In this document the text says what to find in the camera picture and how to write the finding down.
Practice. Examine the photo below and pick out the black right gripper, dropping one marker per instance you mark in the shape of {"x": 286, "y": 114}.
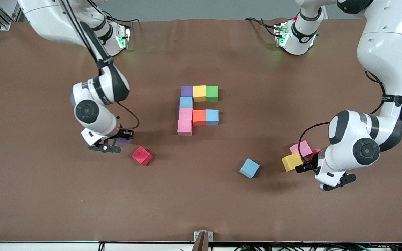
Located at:
{"x": 123, "y": 134}

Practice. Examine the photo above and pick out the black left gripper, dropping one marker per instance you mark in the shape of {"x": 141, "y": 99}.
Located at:
{"x": 313, "y": 162}

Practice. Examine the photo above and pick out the purple foam cube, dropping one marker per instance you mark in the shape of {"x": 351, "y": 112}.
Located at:
{"x": 124, "y": 141}
{"x": 187, "y": 91}

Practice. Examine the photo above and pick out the yellow foam cube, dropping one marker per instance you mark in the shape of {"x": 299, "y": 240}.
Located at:
{"x": 291, "y": 161}
{"x": 199, "y": 93}

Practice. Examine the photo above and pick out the pink foam cube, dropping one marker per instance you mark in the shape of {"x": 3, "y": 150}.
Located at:
{"x": 301, "y": 149}
{"x": 184, "y": 127}
{"x": 186, "y": 114}

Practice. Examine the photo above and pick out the light blue foam cube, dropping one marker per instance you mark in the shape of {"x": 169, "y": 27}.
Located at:
{"x": 186, "y": 102}
{"x": 249, "y": 168}
{"x": 212, "y": 117}

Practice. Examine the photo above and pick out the orange foam cube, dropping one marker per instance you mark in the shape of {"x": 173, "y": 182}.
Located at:
{"x": 199, "y": 117}

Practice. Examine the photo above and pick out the green foam cube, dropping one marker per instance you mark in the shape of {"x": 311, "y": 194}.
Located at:
{"x": 212, "y": 93}

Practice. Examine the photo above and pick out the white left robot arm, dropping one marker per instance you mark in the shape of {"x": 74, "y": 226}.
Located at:
{"x": 386, "y": 42}

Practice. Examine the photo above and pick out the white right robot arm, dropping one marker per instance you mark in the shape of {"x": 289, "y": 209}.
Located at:
{"x": 92, "y": 118}

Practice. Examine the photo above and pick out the red foam cube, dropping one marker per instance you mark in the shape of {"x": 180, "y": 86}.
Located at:
{"x": 142, "y": 155}
{"x": 316, "y": 152}

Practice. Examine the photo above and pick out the grey metal bracket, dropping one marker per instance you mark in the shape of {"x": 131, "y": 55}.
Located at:
{"x": 196, "y": 236}

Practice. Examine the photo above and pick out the dark camera mount pole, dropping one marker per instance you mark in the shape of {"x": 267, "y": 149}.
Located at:
{"x": 201, "y": 244}

